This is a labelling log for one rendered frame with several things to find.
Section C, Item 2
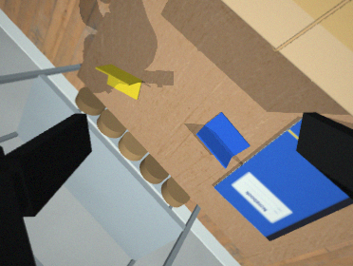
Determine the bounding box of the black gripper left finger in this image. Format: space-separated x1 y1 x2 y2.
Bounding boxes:
0 113 92 266

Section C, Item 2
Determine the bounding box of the blue notebook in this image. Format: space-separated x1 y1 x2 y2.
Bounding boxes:
214 119 353 241

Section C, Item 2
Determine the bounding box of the tan cardboard box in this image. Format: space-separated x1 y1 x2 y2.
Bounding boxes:
221 0 353 117

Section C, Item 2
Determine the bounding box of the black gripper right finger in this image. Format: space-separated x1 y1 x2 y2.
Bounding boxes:
296 112 353 199

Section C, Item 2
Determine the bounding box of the yellow l-shaped piece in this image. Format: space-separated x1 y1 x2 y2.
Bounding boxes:
95 65 142 100

